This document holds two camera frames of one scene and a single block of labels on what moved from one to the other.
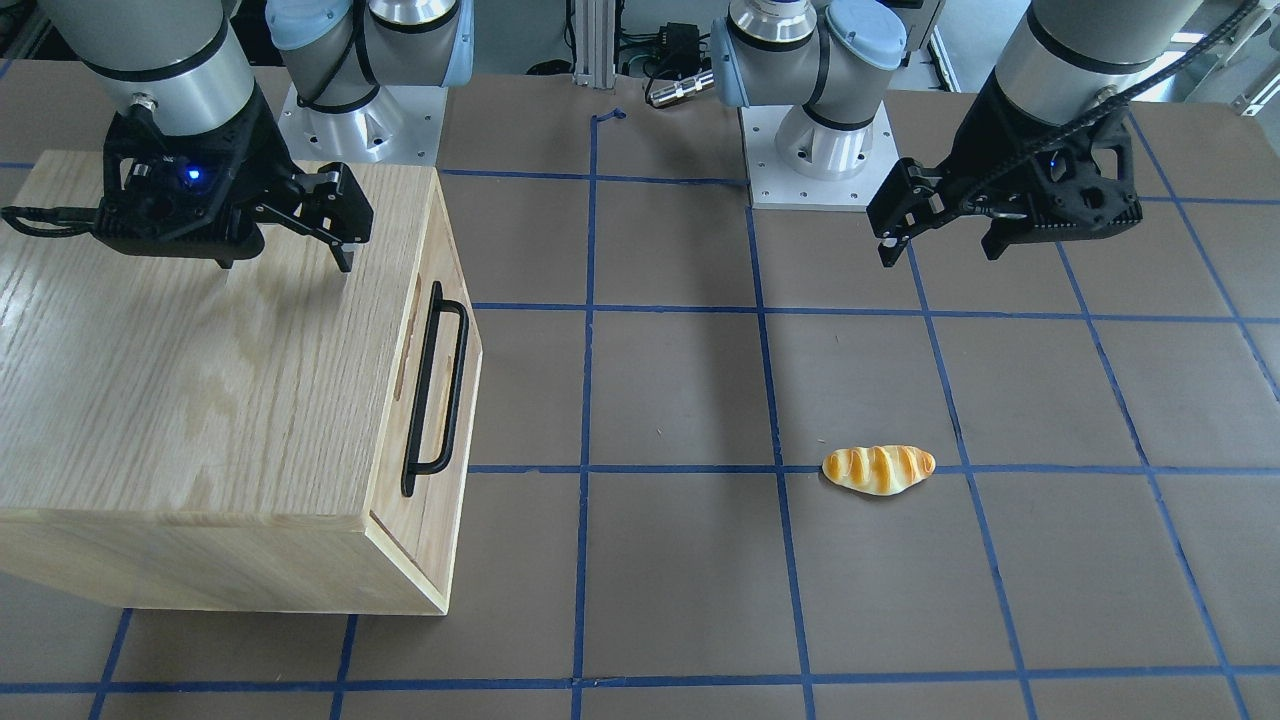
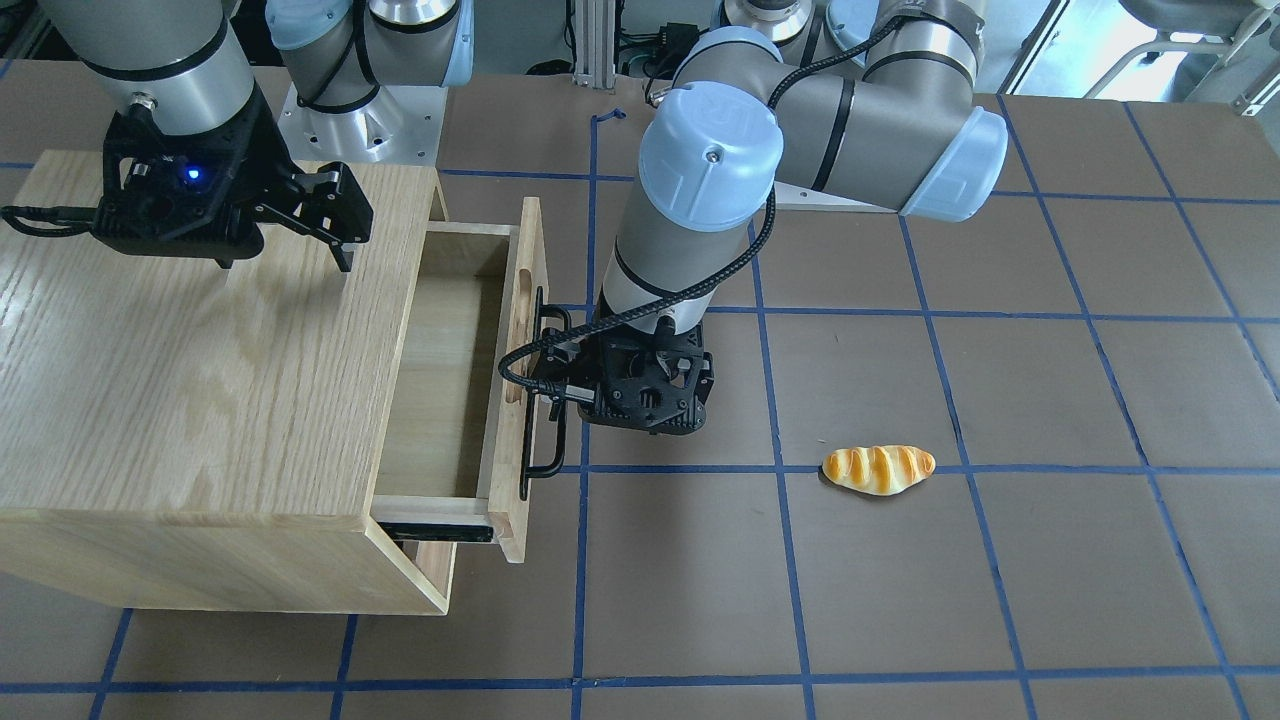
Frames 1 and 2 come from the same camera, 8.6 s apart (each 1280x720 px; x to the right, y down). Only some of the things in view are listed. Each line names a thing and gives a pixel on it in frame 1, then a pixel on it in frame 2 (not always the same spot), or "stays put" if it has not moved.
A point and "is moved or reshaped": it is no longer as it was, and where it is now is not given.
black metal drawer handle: x=414 y=462 → x=531 y=469
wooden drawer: x=425 y=453 is moved or reshaped
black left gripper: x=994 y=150 → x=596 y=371
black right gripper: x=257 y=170 stays put
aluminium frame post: x=595 y=43 stays put
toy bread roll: x=877 y=470 stays put
